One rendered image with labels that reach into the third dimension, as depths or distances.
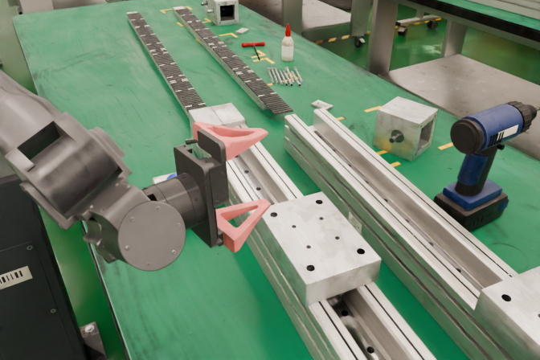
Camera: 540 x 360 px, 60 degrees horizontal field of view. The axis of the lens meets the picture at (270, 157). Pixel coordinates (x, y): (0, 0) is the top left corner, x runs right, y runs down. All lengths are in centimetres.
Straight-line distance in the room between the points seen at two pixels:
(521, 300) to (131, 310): 52
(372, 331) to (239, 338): 18
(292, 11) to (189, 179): 316
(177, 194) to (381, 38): 251
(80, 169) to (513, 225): 76
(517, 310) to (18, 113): 57
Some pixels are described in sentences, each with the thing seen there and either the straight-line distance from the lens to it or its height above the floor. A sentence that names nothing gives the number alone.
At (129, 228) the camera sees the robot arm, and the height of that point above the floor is 110.
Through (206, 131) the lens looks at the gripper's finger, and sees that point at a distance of 50.
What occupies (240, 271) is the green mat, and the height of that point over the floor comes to 78.
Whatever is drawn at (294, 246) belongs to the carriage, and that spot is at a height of 90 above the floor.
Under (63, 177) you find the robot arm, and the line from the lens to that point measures 45.
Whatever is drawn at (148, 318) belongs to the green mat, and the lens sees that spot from 75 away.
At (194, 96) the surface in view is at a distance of 126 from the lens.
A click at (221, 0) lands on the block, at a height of 87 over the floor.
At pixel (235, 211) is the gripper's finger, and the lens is 58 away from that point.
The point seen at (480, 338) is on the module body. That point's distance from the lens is 69.
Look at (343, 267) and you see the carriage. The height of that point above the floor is 90.
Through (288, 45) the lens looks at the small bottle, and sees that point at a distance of 154.
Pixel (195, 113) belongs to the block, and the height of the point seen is 87.
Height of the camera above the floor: 135
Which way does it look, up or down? 33 degrees down
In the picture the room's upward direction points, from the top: straight up
